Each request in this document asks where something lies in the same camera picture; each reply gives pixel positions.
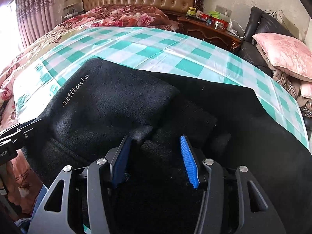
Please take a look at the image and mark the black fleece pants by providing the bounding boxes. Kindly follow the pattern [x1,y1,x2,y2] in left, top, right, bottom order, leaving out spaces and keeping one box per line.
[22,58,311,233]

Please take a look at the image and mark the red floral quilt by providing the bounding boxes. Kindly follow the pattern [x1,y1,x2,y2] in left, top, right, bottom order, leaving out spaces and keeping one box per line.
[0,4,180,215]

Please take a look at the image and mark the plaid beige blanket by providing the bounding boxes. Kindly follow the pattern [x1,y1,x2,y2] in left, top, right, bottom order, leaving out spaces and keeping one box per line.
[256,44,311,118]

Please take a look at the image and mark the small pink floral pillow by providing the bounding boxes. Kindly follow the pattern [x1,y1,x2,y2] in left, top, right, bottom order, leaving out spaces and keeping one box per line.
[300,81,312,99]

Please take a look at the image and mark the pink striped curtain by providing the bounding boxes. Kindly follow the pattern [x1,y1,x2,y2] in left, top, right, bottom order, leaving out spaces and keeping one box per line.
[15,0,65,48]

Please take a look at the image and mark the large pink floral pillow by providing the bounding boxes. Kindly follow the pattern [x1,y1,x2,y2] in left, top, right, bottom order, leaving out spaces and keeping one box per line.
[252,32,311,82]

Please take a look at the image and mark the teal white checkered sheet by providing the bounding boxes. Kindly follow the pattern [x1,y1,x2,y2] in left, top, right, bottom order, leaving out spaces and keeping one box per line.
[13,27,309,146]

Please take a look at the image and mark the carved wooden nightstand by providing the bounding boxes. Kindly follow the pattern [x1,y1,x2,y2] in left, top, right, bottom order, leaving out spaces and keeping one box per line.
[164,11,242,53]

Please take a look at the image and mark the black leather armchair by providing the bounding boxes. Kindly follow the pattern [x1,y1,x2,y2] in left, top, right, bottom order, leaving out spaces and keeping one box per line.
[235,6,294,77]

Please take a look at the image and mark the green crumpled bag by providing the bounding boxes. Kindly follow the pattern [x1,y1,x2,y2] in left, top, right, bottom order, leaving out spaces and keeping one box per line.
[209,11,220,19]

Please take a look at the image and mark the yellow lidded jar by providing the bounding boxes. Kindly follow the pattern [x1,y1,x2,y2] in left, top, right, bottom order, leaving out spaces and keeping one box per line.
[187,7,197,16]

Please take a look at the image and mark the white charger with cable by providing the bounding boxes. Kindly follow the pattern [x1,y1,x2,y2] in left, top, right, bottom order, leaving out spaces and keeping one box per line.
[226,19,246,39]

